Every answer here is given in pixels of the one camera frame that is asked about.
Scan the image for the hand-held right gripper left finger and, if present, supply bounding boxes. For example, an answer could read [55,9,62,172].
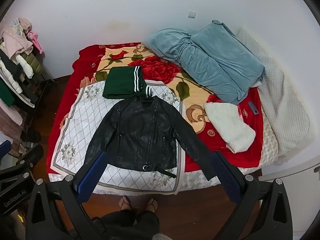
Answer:
[26,150,108,240]

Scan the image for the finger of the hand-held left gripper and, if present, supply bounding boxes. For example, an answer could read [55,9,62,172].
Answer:
[0,140,12,160]
[14,144,45,174]

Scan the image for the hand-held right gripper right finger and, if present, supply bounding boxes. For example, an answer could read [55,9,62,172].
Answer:
[211,151,293,240]

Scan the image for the black leather jacket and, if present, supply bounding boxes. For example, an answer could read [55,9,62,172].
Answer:
[84,95,217,182]

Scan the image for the black clothes rack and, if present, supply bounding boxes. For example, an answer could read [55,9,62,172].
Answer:
[0,17,55,155]

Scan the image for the black shoe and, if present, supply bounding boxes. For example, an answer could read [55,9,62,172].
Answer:
[20,129,42,143]

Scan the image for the red floral blanket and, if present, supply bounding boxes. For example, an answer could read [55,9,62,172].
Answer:
[47,42,265,175]

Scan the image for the pale pink hanging garment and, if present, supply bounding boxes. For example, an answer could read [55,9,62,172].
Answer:
[0,100,23,135]

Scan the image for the person's left foot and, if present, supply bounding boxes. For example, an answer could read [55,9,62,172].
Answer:
[117,195,134,212]

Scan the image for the person's foot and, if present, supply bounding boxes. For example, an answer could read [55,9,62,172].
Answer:
[117,195,134,212]
[144,197,159,213]

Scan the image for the white fluffy cloth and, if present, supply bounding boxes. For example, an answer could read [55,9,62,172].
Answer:
[204,102,257,154]

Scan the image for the dark green hanging garment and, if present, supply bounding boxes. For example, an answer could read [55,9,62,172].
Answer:
[0,84,15,107]

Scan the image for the white floral quilted cloth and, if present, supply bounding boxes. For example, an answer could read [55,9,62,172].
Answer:
[49,80,187,195]

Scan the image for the person's dark trousers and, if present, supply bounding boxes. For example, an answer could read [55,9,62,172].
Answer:
[91,209,160,240]

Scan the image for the person's right foot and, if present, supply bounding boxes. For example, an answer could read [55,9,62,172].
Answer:
[144,197,159,213]

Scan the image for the white puffer jacket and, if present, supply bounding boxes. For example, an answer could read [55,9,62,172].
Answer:
[0,55,35,95]

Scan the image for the small grey tag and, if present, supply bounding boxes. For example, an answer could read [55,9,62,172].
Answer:
[247,102,259,116]

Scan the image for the olive puffer garment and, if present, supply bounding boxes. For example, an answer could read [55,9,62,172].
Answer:
[21,52,43,74]

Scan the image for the green garment with striped cuffs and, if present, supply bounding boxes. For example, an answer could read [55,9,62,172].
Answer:
[102,65,153,100]

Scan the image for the white quilted pillow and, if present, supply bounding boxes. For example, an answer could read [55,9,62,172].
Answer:
[235,29,315,165]

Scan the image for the pink hanger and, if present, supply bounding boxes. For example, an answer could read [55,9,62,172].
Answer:
[25,30,43,54]

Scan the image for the pink fluffy garment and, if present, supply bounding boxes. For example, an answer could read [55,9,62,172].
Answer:
[0,17,34,55]

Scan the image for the blue-grey velvet blanket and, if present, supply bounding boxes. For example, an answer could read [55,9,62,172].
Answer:
[141,19,266,105]

